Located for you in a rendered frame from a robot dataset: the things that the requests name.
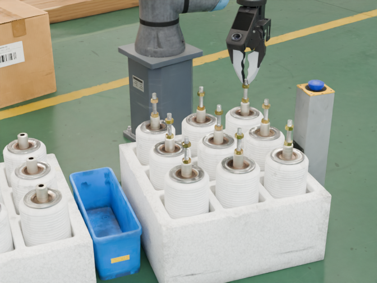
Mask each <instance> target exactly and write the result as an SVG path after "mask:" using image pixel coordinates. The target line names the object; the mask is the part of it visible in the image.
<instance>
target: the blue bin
mask: <svg viewBox="0 0 377 283"><path fill-rule="evenodd" d="M70 183H71V185H72V190H73V197H74V200H75V202H76V205H77V207H78V210H79V211H80V214H81V216H82V219H83V220H84V222H85V225H86V228H87V230H88V232H89V234H90V236H91V239H92V241H93V251H94V263H95V267H96V270H97V272H98V275H99V278H100V279H101V280H110V279H114V278H117V277H122V276H127V275H131V274H134V273H138V272H139V271H140V235H141V234H142V227H141V225H140V223H139V220H138V219H137V217H136V215H135V213H134V211H133V209H132V207H131V205H130V203H129V201H128V199H127V198H126V196H125V194H124V192H123V190H122V188H121V186H120V184H119V182H118V180H117V178H116V176H115V174H114V172H113V170H112V169H111V168H109V167H102V168H96V169H93V170H87V171H80V172H75V173H72V174H71V175H70Z"/></svg>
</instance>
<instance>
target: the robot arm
mask: <svg viewBox="0 0 377 283"><path fill-rule="evenodd" d="M228 2H229V0H139V18H140V25H139V29H138V32H137V36H136V40H135V52H136V53H138V54H140V55H142V56H147V57H158V58H160V57H172V56H176V55H178V54H181V53H183V52H184V51H185V39H184V37H183V33H182V30H181V27H180V22H179V14H181V13H194V12H212V11H217V10H222V9H224V8H225V7H226V5H227V4H228ZM266 2H267V0H236V3H237V4H240V5H242V6H240V7H239V9H238V11H237V14H236V17H235V19H234V21H233V24H232V26H231V29H230V31H229V33H228V36H227V39H226V44H227V48H228V53H229V56H230V59H231V62H232V64H233V67H234V70H235V72H236V74H237V76H238V78H239V79H240V81H241V83H244V79H245V74H244V71H243V70H244V67H245V66H244V63H245V59H246V55H245V54H246V53H245V49H246V47H247V48H250V49H251V50H252V52H250V53H249V54H248V62H249V67H248V69H247V70H248V76H247V83H248V84H250V83H251V82H252V81H253V80H254V78H255V76H256V74H257V73H258V70H259V68H260V65H261V62H262V60H263V59H264V57H265V54H266V45H265V39H264V37H265V36H266V42H267V41H268V40H269V39H270V28H271V19H268V18H265V4H266ZM266 20H267V21H266ZM268 26H269V35H268ZM265 30H266V32H265ZM253 50H254V51H253Z"/></svg>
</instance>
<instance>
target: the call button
mask: <svg viewBox="0 0 377 283"><path fill-rule="evenodd" d="M308 86H309V88H310V89H312V90H321V89H322V88H323V87H324V82H323V81H321V80H310V81H309V82H308Z"/></svg>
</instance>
